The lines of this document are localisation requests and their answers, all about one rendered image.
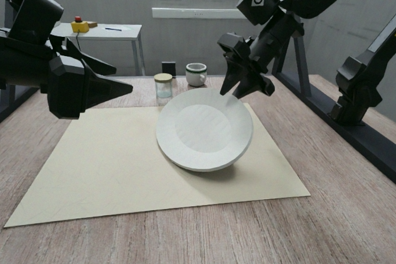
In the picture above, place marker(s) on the white cup with green stripe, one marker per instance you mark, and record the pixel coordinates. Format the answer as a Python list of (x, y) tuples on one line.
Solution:
[(196, 74)]

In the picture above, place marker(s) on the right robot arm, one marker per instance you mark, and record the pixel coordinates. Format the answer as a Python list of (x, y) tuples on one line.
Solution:
[(33, 24)]

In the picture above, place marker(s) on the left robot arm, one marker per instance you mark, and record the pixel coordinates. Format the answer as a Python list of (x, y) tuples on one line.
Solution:
[(357, 78)]

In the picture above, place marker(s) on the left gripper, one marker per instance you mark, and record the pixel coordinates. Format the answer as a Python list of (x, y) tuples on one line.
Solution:
[(263, 49)]

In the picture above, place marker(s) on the cream flat mat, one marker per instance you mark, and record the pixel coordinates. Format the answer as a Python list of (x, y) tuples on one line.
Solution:
[(109, 162)]

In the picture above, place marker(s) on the glass jar with beige lid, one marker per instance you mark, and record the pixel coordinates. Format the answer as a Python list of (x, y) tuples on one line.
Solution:
[(163, 84)]

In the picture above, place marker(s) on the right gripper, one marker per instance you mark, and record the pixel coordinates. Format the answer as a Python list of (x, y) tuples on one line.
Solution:
[(67, 78)]

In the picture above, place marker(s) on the black rectangular frame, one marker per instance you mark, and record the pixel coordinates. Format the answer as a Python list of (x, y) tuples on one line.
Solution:
[(374, 146)]

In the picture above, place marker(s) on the white round platter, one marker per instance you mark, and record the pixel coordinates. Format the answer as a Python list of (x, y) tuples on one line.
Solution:
[(201, 130)]

